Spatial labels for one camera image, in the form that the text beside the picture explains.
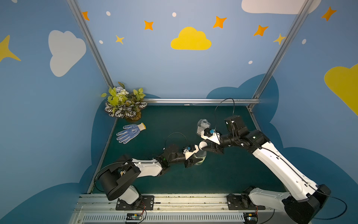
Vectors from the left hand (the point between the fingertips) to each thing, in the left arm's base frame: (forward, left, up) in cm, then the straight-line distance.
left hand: (200, 152), depth 78 cm
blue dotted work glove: (+23, +50, -15) cm, 57 cm away
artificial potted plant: (+28, +51, +9) cm, 58 cm away
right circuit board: (-29, -27, -17) cm, 43 cm away
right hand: (+1, -1, +11) cm, 11 cm away
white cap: (-1, +1, +12) cm, 12 cm away
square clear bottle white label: (+23, -3, -3) cm, 23 cm away
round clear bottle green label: (-5, +1, +8) cm, 9 cm away
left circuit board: (-30, +35, -16) cm, 49 cm away
